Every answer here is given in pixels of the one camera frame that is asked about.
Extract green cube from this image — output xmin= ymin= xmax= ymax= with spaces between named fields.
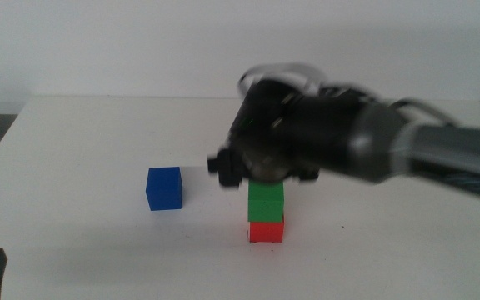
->
xmin=247 ymin=179 xmax=285 ymax=223

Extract red cube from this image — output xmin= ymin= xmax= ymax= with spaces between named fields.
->
xmin=247 ymin=219 xmax=286 ymax=244

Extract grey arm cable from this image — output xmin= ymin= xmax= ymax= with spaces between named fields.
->
xmin=389 ymin=97 xmax=458 ymax=128

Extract grey looped cable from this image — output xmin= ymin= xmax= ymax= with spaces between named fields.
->
xmin=237 ymin=62 xmax=325 ymax=98

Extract blue cube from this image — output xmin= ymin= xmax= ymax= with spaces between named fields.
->
xmin=145 ymin=166 xmax=183 ymax=212

